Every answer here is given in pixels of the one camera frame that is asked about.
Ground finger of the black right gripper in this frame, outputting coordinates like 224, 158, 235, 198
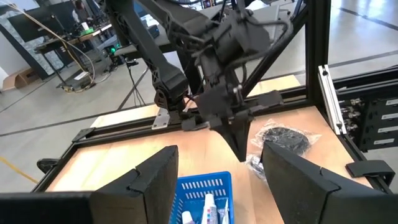
210, 120, 243, 162
231, 119, 252, 162

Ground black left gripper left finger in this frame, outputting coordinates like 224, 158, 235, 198
90, 144, 180, 224

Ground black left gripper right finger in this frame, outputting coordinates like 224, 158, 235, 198
261, 141, 342, 224

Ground bagged black round brush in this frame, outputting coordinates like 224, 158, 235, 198
250, 119, 323, 156
244, 154, 266, 182

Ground white tube red blue print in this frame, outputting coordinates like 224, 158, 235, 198
201, 193, 219, 224

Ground thin white tube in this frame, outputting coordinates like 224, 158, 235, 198
218, 198, 230, 224

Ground blue plastic slotted basket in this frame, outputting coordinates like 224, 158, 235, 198
169, 170, 234, 224

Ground gray background table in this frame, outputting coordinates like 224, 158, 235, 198
113, 18, 178, 62

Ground black electronics box white labels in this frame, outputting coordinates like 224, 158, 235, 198
337, 93, 398, 153

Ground brown cardboard box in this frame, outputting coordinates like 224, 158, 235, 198
1, 67, 40, 92

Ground background desk with monitors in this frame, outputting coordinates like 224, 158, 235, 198
6, 0, 114, 93

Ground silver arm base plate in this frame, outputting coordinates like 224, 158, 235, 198
151, 108, 172, 131

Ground black frame clamp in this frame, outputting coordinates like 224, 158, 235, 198
36, 157, 60, 174
345, 159, 396, 187

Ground silver aluminium bracket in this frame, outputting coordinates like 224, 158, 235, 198
317, 64, 348, 136

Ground black aluminium table frame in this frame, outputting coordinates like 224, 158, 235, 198
30, 0, 398, 194

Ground thin yellow cable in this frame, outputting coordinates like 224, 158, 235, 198
0, 0, 96, 93

